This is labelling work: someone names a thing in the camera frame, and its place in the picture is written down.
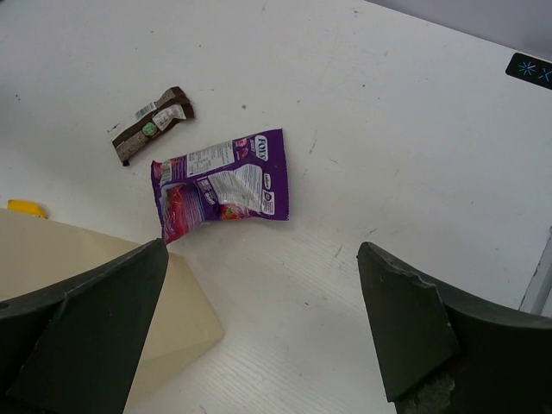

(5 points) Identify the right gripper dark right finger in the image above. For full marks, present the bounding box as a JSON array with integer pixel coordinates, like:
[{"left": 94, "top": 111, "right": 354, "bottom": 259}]
[{"left": 357, "top": 241, "right": 551, "bottom": 413}]

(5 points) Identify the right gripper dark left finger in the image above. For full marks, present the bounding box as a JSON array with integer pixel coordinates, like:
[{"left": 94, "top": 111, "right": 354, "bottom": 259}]
[{"left": 1, "top": 239, "right": 169, "bottom": 413}]

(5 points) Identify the brown chocolate bar wrapper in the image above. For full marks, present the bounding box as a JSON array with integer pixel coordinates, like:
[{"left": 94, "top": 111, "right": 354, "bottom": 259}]
[{"left": 108, "top": 86, "right": 195, "bottom": 166}]

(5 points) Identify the dark blue logo sticker right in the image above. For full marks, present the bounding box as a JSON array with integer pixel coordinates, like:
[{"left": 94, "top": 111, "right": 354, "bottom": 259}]
[{"left": 505, "top": 53, "right": 552, "bottom": 90}]

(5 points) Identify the aluminium table frame rail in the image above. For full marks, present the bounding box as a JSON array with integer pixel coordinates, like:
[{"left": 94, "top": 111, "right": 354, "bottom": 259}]
[{"left": 518, "top": 230, "right": 552, "bottom": 317}]

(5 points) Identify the purple Fox's candy bag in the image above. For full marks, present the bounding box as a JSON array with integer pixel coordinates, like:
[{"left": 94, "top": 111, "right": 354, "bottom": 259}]
[{"left": 151, "top": 129, "right": 290, "bottom": 244}]

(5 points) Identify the yellow M&M's packet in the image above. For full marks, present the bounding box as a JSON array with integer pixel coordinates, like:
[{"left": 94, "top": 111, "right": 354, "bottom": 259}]
[{"left": 7, "top": 199, "right": 49, "bottom": 219}]

